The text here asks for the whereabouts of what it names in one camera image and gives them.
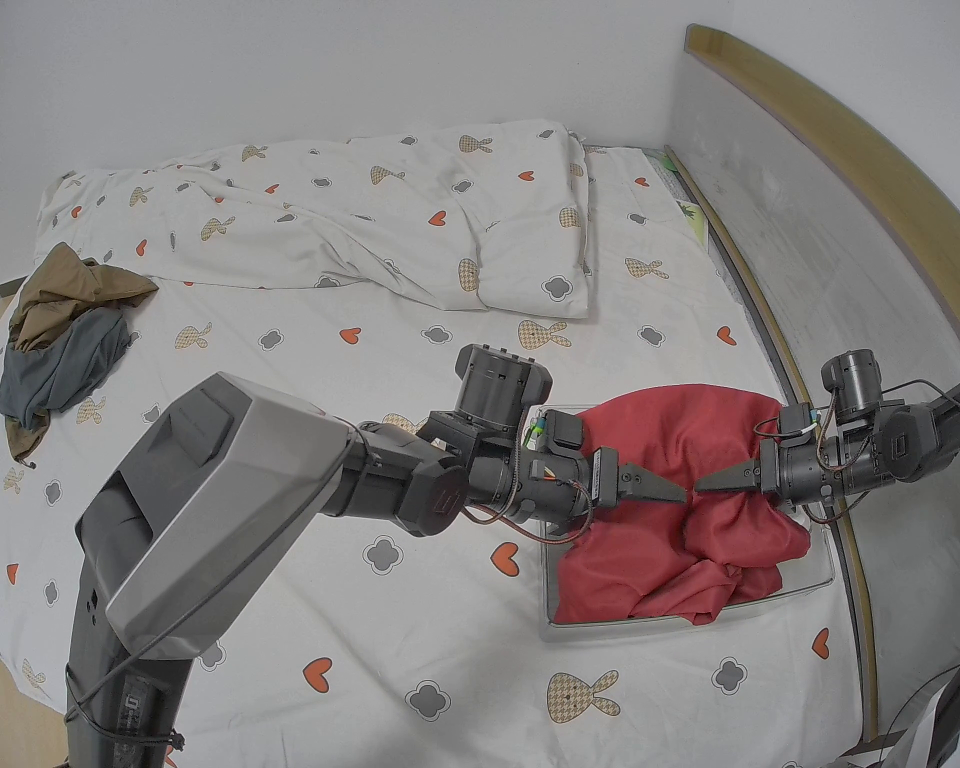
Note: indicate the khaki garment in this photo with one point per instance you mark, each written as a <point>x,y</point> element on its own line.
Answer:
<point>67,289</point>

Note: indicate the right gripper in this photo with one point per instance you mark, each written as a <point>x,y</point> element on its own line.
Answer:
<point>795,472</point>

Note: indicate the red shirt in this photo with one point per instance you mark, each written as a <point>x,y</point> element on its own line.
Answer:
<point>675,442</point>

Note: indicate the bed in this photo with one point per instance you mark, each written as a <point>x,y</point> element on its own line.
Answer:
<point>375,600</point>

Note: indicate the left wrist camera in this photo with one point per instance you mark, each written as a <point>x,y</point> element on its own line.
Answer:
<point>564,433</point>

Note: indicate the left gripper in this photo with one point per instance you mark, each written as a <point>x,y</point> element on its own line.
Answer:
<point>555,487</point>

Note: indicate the clear plastic box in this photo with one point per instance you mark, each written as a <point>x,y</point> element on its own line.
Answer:
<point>600,630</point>

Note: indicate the white printed quilt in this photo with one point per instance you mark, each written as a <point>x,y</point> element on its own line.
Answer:
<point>337,217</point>

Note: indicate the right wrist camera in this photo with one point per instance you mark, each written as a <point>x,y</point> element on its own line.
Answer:
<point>796,421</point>

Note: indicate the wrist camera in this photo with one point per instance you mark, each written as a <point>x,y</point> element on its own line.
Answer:
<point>564,433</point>
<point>796,421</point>

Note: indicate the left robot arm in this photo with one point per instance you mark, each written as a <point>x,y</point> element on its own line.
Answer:
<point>225,465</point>

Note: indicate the grey garment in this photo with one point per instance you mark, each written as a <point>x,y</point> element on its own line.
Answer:
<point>67,360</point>

